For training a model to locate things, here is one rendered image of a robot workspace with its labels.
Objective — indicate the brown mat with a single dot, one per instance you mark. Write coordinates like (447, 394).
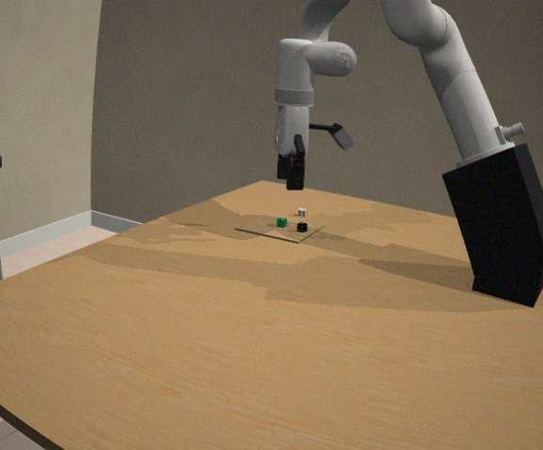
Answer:
(266, 225)

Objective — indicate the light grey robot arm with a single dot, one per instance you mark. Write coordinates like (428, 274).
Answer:
(417, 22)

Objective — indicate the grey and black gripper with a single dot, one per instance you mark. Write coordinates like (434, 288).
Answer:
(292, 131)

